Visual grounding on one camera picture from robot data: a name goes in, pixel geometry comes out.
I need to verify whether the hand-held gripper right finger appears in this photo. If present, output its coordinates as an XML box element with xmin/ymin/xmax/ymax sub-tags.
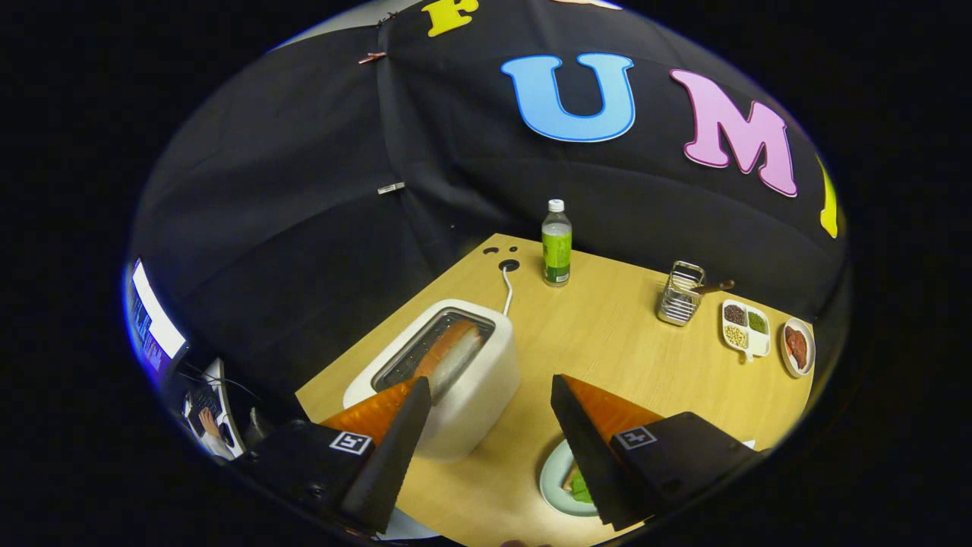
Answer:
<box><xmin>550</xmin><ymin>374</ymin><xmax>762</xmax><ymax>531</ymax></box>

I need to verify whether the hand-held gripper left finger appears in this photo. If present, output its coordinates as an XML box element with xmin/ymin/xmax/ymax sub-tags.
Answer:
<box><xmin>234</xmin><ymin>376</ymin><xmax>432</xmax><ymax>534</ymax></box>

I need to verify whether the toasted bread slice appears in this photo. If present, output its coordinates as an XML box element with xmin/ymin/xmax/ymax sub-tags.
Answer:
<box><xmin>414</xmin><ymin>319</ymin><xmax>487</xmax><ymax>400</ymax></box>

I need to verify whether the pale green round plate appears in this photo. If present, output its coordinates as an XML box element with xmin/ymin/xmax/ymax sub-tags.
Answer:
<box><xmin>539</xmin><ymin>438</ymin><xmax>601</xmax><ymax>519</ymax></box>

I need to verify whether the white toaster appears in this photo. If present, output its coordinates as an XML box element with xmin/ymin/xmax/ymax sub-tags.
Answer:
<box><xmin>343</xmin><ymin>299</ymin><xmax>522</xmax><ymax>463</ymax></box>

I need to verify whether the green label water bottle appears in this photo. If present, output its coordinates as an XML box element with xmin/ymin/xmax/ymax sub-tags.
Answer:
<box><xmin>541</xmin><ymin>199</ymin><xmax>573</xmax><ymax>287</ymax></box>

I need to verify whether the white divided dish with beans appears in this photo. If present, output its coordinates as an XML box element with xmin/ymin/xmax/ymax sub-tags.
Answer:
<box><xmin>721</xmin><ymin>299</ymin><xmax>772</xmax><ymax>363</ymax></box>

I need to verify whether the white round plate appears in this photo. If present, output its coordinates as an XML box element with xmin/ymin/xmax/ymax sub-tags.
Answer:
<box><xmin>781</xmin><ymin>318</ymin><xmax>816</xmax><ymax>378</ymax></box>

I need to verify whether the computer monitor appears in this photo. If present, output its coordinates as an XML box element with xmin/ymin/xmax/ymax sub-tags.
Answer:
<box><xmin>125</xmin><ymin>258</ymin><xmax>188</xmax><ymax>373</ymax></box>

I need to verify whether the black backdrop cloth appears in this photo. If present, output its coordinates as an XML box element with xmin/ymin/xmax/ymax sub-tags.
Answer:
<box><xmin>129</xmin><ymin>0</ymin><xmax>850</xmax><ymax>426</ymax></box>

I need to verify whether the metal wire utensil holder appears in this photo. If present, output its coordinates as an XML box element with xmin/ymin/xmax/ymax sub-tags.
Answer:
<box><xmin>657</xmin><ymin>261</ymin><xmax>707</xmax><ymax>327</ymax></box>

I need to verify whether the white power cable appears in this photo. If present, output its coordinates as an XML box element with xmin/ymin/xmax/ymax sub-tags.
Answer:
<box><xmin>498</xmin><ymin>259</ymin><xmax>522</xmax><ymax>318</ymax></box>

